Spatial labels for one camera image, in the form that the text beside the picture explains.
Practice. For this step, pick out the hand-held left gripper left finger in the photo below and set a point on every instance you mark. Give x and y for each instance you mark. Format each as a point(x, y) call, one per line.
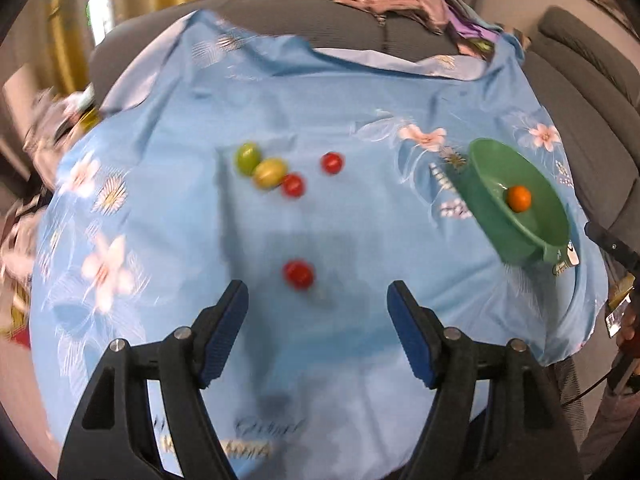
point(227, 330)

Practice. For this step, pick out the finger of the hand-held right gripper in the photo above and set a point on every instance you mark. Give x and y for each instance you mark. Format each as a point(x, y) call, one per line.
point(612, 245)

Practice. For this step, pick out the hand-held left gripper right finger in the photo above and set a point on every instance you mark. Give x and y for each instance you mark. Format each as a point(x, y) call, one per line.
point(410, 332)

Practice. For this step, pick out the red cherry tomato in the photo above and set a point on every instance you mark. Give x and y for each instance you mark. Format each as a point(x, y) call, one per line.
point(298, 273)
point(332, 163)
point(293, 185)

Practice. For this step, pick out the small orange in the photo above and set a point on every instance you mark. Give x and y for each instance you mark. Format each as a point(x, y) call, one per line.
point(518, 198)

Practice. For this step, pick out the green plastic bowl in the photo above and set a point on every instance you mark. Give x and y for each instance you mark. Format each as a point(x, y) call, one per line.
point(490, 170)

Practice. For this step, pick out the person's right hand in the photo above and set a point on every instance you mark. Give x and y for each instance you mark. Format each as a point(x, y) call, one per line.
point(631, 332)

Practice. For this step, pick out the blue floral cloth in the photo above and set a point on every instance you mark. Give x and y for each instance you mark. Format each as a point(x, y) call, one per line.
point(200, 240)

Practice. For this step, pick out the yellow-green round fruit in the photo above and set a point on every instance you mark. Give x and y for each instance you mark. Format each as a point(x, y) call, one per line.
point(270, 172)

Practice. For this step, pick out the grey sofa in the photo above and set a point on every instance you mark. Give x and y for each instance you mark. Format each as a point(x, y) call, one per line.
point(575, 85)

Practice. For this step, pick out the green jujube fruit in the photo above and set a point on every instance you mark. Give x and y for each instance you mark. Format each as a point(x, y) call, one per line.
point(247, 158)

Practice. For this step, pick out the white clothes heap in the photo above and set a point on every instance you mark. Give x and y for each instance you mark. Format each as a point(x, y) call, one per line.
point(55, 120)

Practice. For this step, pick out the yellow patterned curtain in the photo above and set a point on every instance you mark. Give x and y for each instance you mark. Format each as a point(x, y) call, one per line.
point(65, 35)

